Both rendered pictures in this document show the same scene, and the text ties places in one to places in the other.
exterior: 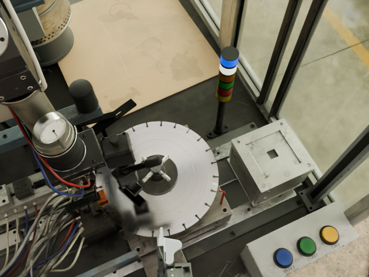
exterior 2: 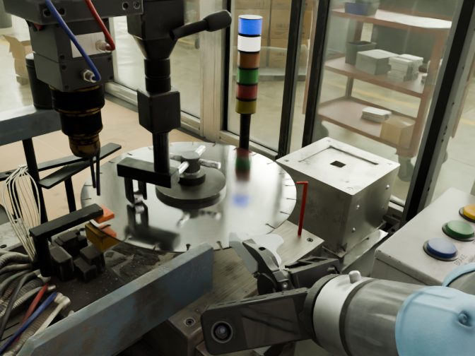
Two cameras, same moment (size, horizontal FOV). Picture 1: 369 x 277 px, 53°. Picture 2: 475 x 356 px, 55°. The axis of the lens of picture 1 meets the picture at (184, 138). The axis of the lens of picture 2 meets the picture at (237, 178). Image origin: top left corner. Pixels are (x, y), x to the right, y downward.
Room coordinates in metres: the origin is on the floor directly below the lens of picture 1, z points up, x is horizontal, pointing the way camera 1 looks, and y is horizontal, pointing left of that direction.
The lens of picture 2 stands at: (-0.23, 0.25, 1.31)
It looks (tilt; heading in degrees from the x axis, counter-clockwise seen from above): 29 degrees down; 337
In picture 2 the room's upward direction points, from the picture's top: 3 degrees clockwise
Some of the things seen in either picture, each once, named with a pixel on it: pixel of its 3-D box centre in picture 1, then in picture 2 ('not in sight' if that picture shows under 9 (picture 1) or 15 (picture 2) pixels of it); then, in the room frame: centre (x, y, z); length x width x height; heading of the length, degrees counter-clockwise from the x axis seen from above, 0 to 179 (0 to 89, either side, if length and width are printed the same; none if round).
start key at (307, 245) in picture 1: (306, 246); (459, 232); (0.18, -0.31, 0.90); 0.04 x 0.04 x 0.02
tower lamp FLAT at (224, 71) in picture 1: (228, 65); (249, 42); (0.60, -0.12, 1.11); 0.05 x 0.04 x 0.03; 24
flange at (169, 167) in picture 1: (156, 172); (190, 178); (0.36, 0.07, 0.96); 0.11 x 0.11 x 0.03
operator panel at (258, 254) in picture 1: (295, 246); (437, 264); (0.19, -0.31, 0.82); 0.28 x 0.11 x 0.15; 114
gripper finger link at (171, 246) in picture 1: (169, 244); (260, 244); (0.17, 0.04, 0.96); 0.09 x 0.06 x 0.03; 5
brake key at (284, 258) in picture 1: (283, 258); (440, 250); (0.15, -0.25, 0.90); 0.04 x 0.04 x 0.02
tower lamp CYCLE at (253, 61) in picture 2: (227, 72); (248, 58); (0.60, -0.12, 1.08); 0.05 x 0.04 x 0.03; 24
